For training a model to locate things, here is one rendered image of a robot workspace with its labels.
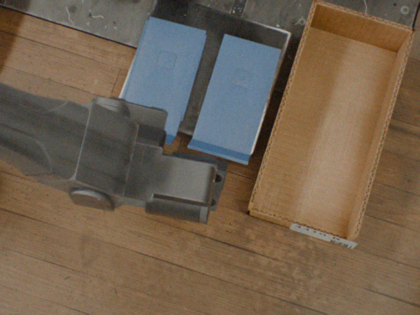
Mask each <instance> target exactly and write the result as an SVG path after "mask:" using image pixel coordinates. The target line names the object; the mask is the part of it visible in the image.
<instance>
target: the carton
mask: <svg viewBox="0 0 420 315"><path fill-rule="evenodd" d="M414 33H415V29H413V28H411V27H408V26H405V25H401V24H398V23H394V22H391V21H386V20H383V19H381V18H378V17H374V16H370V15H367V14H363V13H361V12H356V11H352V10H349V9H348V8H345V7H341V6H337V5H333V4H329V3H326V2H322V1H320V0H314V1H313V3H312V5H311V10H310V12H309V16H308V19H307V23H306V25H305V27H304V31H303V34H302V38H301V42H300V44H299V46H298V49H297V53H296V57H295V59H294V64H293V66H292V68H291V72H290V75H289V79H288V81H287V85H286V89H285V91H284V94H283V96H282V100H281V104H280V107H279V111H278V114H277V117H276V119H275V122H274V126H273V129H272V132H271V137H270V139H269V142H268V143H267V147H266V152H265V154H264V157H263V161H262V164H261V168H260V169H259V173H258V175H257V179H256V183H255V187H254V190H253V192H252V196H251V198H250V201H249V205H248V207H247V212H246V214H247V215H249V216H254V217H256V218H260V219H262V220H264V221H269V222H271V223H274V224H278V225H281V226H283V227H286V228H289V229H292V230H295V231H298V232H301V233H304V234H307V235H310V236H313V237H315V238H319V239H324V240H327V241H328V242H330V243H334V244H339V245H342V246H345V247H348V248H350V249H353V248H354V247H355V246H356V245H357V243H355V242H352V241H353V239H355V238H356V237H357V236H358V233H359V228H360V225H361V221H362V219H363V216H364V212H365V208H366V204H367V201H368V196H369V192H370V189H371V187H372V184H373V179H374V175H375V172H376V167H377V165H378V162H379V158H380V155H381V150H382V147H383V142H384V138H385V135H386V133H387V130H388V126H389V122H390V118H391V114H392V111H393V109H394V105H395V101H396V97H397V93H398V89H399V87H400V84H401V79H402V76H403V72H404V68H405V65H406V63H407V60H408V55H409V51H410V47H411V44H412V43H413V38H414Z"/></svg>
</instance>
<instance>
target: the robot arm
mask: <svg viewBox="0 0 420 315"><path fill-rule="evenodd" d="M167 118H168V112H167V111H165V110H163V109H162V108H159V107H154V106H151V107H147V106H143V105H139V104H135V103H131V102H127V101H126V99H123V98H120V97H114V96H111V97H109V98H106V97H95V98H92V99H91V102H90V103H86V104H78V103H76V102H74V101H72V100H59V99H51V98H48V97H42V96H39V95H36V94H31V93H29V92H24V91H22V90H19V89H17V88H15V87H11V86H9V85H7V84H3V83H1V82H0V159H1V160H2V161H4V162H6V163H8V164H10V165H12V166H14V168H16V169H17V170H20V171H21V172H22V173H23V174H24V176H26V177H29V178H31V179H35V180H37V181H36V182H37V184H38V183H39V184H41V185H43V186H47V187H50V188H53V189H57V190H60V191H64V193H67V195H68V197H69V198H71V201H72V202H73V203H74V204H75V205H79V206H86V207H90V208H97V209H100V210H105V211H112V212H114V208H117V207H119V206H121V205H123V204H125V205H129V206H136V207H140V208H144V211H145V213H147V214H153V215H158V216H165V217H169V218H176V219H179V220H184V221H191V222H195V223H202V224H207V221H208V216H209V213H210V210H211V211H212V212H216V207H217V206H218V202H219V198H220V195H221V191H222V190H223V187H224V182H225V179H226V176H227V173H228V171H227V168H228V162H226V161H218V160H217V159H215V158H214V157H212V156H202V155H193V154H188V153H186V152H172V155H170V154H165V153H163V148H164V143H165V140H166V138H167V131H165V130H164V128H165V124H166V121H167Z"/></svg>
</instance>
